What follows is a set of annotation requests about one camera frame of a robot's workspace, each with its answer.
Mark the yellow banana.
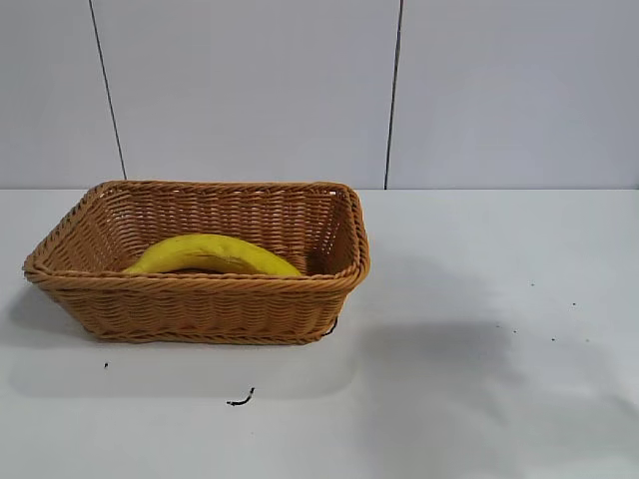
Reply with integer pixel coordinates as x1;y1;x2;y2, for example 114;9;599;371
122;234;304;277

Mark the brown woven wicker basket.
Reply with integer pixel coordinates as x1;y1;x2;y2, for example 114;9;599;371
22;180;372;346

